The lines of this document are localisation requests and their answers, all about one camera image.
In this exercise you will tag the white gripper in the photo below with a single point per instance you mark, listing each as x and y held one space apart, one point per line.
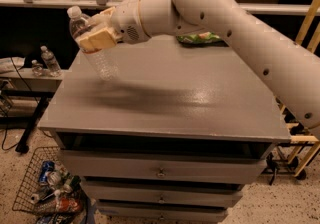
126 21

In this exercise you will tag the clear plastic water bottle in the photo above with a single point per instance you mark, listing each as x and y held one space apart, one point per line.
80 25

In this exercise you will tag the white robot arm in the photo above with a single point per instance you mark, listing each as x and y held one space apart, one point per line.
253 40

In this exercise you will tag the tall background water bottle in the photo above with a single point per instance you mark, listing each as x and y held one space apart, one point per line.
51 62

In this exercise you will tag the small background water bottle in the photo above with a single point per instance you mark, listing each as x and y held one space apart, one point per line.
37 68

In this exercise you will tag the red labelled bottle in basket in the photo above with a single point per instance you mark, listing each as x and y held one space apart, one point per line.
60 205

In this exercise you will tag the green snack bag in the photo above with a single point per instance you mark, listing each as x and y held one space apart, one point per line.
197 39

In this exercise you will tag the grey side desk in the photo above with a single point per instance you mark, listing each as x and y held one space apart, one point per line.
25 84

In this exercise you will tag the grey drawer cabinet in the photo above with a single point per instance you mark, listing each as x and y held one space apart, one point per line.
176 136

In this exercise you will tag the blue soda can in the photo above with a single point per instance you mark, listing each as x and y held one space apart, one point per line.
46 167

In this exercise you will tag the wire basket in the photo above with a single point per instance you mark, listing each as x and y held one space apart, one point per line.
60 183

